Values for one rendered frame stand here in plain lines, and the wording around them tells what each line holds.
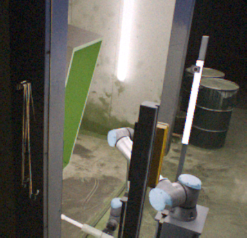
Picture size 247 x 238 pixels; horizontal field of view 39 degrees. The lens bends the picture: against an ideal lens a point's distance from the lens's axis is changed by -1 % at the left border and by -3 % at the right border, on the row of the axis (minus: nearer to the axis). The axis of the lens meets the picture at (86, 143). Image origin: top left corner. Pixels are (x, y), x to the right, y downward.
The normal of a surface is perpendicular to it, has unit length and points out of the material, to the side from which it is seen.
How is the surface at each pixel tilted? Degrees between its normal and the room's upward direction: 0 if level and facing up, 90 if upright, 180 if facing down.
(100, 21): 90
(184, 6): 90
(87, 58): 90
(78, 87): 90
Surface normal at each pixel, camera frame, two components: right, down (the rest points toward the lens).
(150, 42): -0.45, 0.36
